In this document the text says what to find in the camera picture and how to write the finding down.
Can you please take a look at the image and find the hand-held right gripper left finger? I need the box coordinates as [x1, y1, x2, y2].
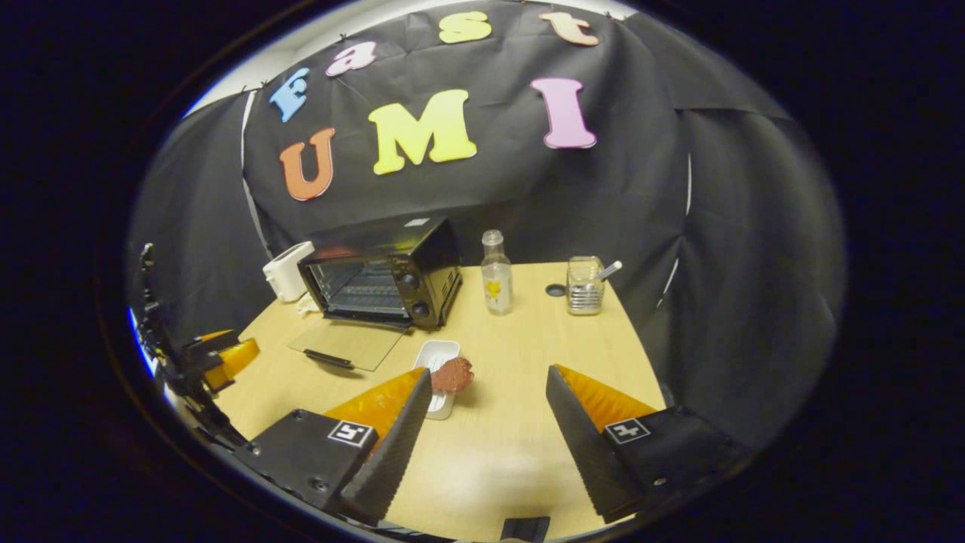
[234, 367, 434, 526]

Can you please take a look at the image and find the clear glass bottle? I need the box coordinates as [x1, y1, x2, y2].
[481, 230, 513, 316]

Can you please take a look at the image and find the black electric oven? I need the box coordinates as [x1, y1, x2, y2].
[288, 217, 464, 373]

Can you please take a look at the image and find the white rectangular plate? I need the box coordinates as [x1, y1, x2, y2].
[413, 339, 461, 421]

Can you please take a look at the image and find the white toaster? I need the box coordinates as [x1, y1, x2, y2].
[262, 241, 316, 304]

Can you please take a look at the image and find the wire mesh utensil holder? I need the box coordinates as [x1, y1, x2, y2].
[566, 256, 606, 316]

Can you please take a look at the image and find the brown meat slice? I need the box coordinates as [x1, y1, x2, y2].
[430, 357, 475, 395]

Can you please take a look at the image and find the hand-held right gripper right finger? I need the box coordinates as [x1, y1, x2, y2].
[545, 364, 751, 525]

